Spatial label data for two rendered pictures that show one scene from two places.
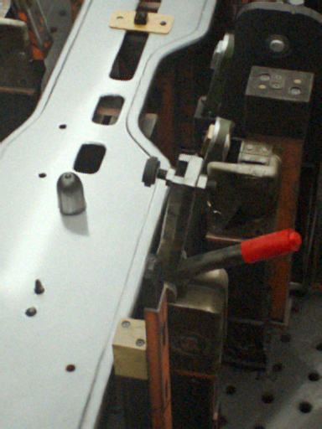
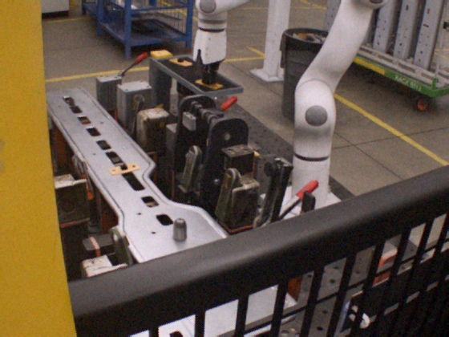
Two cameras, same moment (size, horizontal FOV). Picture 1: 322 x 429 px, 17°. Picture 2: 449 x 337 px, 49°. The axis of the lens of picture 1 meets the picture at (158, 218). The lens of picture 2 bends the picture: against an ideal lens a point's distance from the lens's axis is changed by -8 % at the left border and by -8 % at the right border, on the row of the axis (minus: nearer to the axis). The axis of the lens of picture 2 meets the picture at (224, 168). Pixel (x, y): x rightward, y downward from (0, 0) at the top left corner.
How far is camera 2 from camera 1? 0.77 m
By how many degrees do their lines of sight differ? 41
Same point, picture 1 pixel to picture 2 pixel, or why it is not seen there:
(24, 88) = (83, 218)
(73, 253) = not seen: hidden behind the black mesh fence
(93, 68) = (124, 190)
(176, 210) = (284, 182)
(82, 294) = not seen: hidden behind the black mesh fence
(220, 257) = (291, 205)
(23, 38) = (85, 188)
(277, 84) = (237, 150)
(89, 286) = not seen: hidden behind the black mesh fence
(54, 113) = (128, 211)
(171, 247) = (278, 205)
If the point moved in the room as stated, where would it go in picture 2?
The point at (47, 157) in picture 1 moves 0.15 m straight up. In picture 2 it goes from (147, 226) to (146, 168)
